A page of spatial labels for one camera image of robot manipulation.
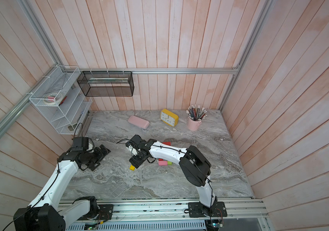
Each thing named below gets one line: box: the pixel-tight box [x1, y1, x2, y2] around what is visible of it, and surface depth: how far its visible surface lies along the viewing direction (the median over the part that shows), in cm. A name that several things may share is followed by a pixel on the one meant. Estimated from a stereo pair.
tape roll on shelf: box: [43, 92, 63, 105], surface depth 75 cm
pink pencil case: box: [127, 115, 150, 130], surface depth 112 cm
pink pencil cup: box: [187, 116, 202, 131], surface depth 104 cm
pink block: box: [158, 160, 168, 166], surface depth 92 cm
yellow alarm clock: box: [160, 108, 179, 128], surface depth 110 cm
